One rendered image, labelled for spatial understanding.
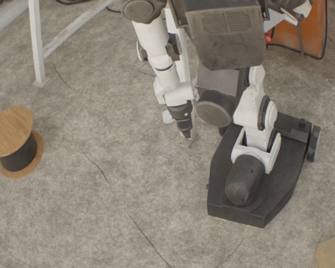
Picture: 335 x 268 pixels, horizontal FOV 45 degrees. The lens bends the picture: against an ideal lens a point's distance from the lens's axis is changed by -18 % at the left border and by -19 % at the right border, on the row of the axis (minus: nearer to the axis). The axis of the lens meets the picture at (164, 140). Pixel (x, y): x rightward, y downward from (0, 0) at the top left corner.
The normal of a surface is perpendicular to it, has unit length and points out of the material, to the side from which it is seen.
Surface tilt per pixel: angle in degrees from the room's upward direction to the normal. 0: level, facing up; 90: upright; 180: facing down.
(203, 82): 52
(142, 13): 96
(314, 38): 90
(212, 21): 96
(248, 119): 89
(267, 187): 0
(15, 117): 0
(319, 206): 0
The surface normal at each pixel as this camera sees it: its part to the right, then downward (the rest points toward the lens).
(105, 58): -0.15, -0.65
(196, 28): 0.05, 0.81
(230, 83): -0.44, 0.17
